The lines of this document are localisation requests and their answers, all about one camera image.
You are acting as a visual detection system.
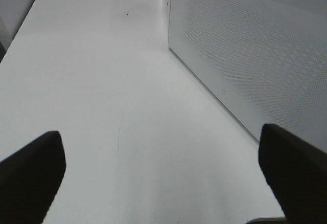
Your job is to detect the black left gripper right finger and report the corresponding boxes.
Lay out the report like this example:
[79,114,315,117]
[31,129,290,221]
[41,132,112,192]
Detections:
[258,124,326,223]

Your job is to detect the white microwave door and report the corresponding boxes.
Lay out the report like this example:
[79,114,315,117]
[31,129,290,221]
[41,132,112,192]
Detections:
[168,0,326,151]

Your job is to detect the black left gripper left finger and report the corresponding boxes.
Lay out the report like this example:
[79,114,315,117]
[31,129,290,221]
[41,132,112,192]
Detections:
[1,131,66,223]

